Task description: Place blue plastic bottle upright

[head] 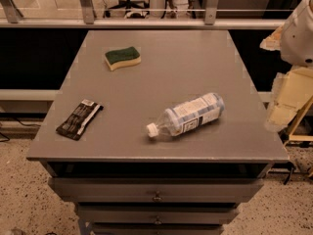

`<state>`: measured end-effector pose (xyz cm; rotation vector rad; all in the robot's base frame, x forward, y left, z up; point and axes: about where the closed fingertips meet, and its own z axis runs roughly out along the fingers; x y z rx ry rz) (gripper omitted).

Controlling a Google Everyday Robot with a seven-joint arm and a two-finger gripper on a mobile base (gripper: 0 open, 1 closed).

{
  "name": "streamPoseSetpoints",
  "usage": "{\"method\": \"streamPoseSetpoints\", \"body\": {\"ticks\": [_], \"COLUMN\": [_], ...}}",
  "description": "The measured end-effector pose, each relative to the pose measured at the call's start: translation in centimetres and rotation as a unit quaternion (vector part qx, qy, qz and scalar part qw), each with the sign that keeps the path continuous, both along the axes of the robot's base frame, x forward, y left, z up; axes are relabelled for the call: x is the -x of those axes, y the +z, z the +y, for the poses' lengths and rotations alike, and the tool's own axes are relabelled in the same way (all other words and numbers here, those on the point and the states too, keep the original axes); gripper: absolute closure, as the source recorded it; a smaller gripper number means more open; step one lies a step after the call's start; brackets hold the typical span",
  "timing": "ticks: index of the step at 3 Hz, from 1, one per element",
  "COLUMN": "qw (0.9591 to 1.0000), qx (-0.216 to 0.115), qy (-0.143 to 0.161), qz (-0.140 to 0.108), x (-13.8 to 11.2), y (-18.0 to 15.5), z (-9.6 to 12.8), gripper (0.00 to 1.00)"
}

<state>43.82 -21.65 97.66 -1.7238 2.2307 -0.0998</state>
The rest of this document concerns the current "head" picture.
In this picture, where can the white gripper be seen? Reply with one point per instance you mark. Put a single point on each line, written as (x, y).
(298, 38)

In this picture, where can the clear blue-labelled plastic bottle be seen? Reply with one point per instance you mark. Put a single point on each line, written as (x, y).
(187, 116)

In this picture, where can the yellow metal stand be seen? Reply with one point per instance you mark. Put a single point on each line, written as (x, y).
(291, 137)

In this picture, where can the grey drawer cabinet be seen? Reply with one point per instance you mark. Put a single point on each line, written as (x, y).
(94, 143)

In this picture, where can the green and yellow sponge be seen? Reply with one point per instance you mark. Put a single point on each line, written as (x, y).
(122, 58)

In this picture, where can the top drawer knob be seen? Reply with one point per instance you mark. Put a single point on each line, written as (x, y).
(157, 198)

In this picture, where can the drawer knob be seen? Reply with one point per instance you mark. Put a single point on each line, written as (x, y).
(157, 198)
(158, 221)

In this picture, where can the black snack wrapper packet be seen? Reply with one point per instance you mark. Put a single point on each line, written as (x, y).
(75, 125)

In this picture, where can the grey metal railing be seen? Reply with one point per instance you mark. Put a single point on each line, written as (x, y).
(241, 14)

